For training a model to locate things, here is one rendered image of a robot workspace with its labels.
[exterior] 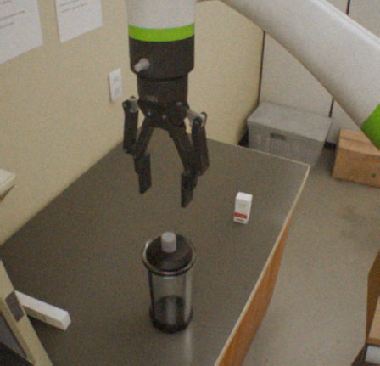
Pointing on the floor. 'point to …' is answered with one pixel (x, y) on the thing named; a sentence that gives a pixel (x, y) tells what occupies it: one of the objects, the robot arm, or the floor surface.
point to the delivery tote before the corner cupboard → (288, 132)
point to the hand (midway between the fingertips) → (165, 183)
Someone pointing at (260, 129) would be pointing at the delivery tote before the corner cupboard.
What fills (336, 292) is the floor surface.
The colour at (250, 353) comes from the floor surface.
